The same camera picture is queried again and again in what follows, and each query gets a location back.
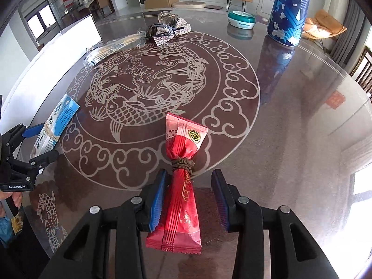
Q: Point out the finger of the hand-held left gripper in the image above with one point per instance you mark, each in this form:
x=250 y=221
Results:
x=43 y=158
x=30 y=130

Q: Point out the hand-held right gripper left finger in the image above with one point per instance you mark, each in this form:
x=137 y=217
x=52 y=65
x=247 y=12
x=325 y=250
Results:
x=158 y=200

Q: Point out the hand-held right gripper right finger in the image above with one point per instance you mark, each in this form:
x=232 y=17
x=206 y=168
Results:
x=221 y=200

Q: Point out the red snack packet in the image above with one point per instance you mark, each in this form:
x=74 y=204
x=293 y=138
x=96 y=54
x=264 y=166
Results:
x=180 y=209

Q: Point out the white blue medicine box bundle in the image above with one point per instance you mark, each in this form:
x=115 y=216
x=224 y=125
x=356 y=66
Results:
x=55 y=122

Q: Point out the person's left hand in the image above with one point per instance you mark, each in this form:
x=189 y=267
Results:
x=16 y=200

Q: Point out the person's blue clothing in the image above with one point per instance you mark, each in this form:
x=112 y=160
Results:
x=7 y=231

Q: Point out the clear plastic bag of sticks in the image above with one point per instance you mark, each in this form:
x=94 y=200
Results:
x=116 y=46

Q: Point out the wooden dining table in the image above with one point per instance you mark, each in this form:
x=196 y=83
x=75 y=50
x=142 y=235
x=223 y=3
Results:
x=84 y=7

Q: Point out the wooden dining chair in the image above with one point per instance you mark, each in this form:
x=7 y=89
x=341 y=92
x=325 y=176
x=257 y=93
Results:
x=104 y=3

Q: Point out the sequined bow tie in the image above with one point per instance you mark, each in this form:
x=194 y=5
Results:
x=170 y=33

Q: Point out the teal round box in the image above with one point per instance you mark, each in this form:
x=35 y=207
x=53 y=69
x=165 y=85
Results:
x=241 y=20

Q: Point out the brown cardboard box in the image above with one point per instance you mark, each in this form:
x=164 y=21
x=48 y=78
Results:
x=161 y=2

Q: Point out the wooden slatted chair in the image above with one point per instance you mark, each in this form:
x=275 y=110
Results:
x=364 y=72

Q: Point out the black floor scale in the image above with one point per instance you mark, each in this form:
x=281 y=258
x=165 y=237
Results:
x=215 y=6

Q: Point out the blue patterned bottle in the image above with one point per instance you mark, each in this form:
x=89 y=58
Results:
x=287 y=14

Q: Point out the cream round pet bed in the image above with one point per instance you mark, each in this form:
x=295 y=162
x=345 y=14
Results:
x=189 y=5

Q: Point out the orange lounge chair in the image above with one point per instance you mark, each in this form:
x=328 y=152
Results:
x=325 y=23

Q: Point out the grey curtain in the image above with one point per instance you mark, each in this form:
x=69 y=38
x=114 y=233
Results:
x=348 y=29

